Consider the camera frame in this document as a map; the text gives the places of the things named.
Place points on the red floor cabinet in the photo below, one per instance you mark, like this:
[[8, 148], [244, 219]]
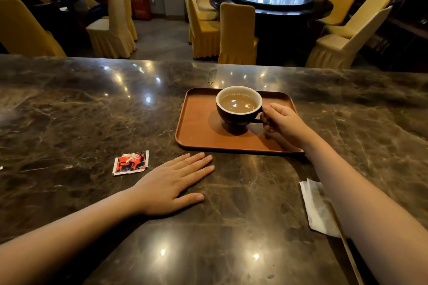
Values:
[[140, 4]]

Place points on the person's left thumb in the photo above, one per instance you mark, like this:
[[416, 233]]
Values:
[[190, 200]]

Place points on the dark side table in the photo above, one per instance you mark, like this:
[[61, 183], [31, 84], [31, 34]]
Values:
[[56, 11]]

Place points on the person's right forearm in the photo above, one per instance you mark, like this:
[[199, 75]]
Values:
[[367, 214]]

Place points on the person's left little finger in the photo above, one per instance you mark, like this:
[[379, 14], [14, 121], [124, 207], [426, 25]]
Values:
[[177, 159]]

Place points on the white paper napkin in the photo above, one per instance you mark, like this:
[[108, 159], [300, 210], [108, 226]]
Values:
[[317, 208]]

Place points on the person's left hand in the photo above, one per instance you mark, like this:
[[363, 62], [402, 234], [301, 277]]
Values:
[[160, 191]]

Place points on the person's right hand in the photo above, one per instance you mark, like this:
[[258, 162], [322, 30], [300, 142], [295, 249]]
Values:
[[289, 124]]

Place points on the person's left forearm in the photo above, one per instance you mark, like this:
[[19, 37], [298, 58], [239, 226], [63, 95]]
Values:
[[67, 238]]

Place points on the brown rectangular tray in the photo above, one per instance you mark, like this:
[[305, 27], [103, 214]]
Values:
[[200, 127]]

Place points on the cream fabric covered chair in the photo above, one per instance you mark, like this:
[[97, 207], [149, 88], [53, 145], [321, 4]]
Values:
[[112, 27]]

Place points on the thin wooden stir stick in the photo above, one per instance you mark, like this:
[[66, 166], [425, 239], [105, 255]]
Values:
[[348, 248]]

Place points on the yellow chairs around round table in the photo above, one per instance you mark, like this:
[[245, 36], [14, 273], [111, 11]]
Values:
[[237, 31]]

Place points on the yellow fabric covered chair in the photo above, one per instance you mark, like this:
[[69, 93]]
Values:
[[23, 27], [128, 11]]

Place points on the dark round dining table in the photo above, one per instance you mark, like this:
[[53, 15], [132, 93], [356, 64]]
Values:
[[287, 17]]

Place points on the dark wooden shelf unit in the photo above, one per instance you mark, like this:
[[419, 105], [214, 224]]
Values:
[[401, 11]]

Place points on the person's left middle finger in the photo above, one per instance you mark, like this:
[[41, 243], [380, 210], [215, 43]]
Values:
[[197, 167]]

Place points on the dark cup with white inside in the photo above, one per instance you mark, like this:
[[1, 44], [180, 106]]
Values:
[[234, 118]]

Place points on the milky coffee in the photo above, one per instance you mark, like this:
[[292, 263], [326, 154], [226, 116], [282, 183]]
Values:
[[238, 103]]

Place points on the person's right fingers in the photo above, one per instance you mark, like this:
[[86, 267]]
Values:
[[270, 117]]

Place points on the red torn sachet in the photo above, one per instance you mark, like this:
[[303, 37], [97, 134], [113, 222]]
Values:
[[131, 163]]

